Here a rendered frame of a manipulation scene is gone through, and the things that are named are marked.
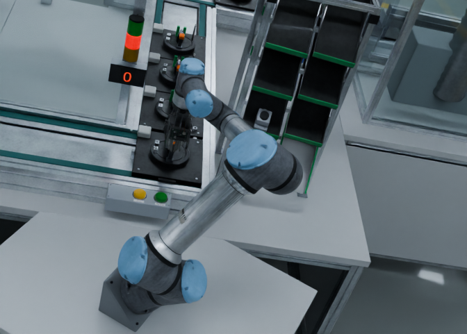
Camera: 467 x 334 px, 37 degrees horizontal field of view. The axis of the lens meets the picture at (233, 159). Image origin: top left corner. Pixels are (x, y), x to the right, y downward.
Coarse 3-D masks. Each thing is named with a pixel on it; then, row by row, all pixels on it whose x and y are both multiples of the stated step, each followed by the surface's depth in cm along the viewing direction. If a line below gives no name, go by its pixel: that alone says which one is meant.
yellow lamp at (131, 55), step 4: (124, 44) 233; (124, 48) 233; (128, 48) 232; (124, 52) 233; (128, 52) 232; (132, 52) 232; (136, 52) 233; (124, 56) 234; (128, 56) 233; (132, 56) 233; (136, 56) 234; (128, 60) 234; (132, 60) 234; (136, 60) 236
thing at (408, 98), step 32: (384, 0) 316; (448, 0) 276; (384, 32) 309; (416, 32) 285; (448, 32) 286; (384, 64) 302; (416, 64) 295; (448, 64) 295; (384, 96) 305; (416, 96) 306; (448, 128) 317
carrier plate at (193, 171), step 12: (156, 132) 257; (144, 144) 250; (192, 144) 256; (144, 156) 245; (192, 156) 251; (144, 168) 240; (156, 168) 242; (168, 168) 243; (180, 168) 245; (192, 168) 246; (156, 180) 240; (180, 180) 240; (192, 180) 242
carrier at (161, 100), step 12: (144, 96) 272; (156, 96) 274; (168, 96) 275; (144, 108) 266; (156, 108) 264; (168, 108) 266; (144, 120) 260; (156, 120) 262; (192, 120) 267; (192, 132) 262
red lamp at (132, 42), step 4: (128, 36) 229; (132, 36) 229; (140, 36) 230; (128, 40) 230; (132, 40) 229; (136, 40) 230; (140, 40) 232; (128, 44) 231; (132, 44) 230; (136, 44) 231; (132, 48) 231; (136, 48) 232
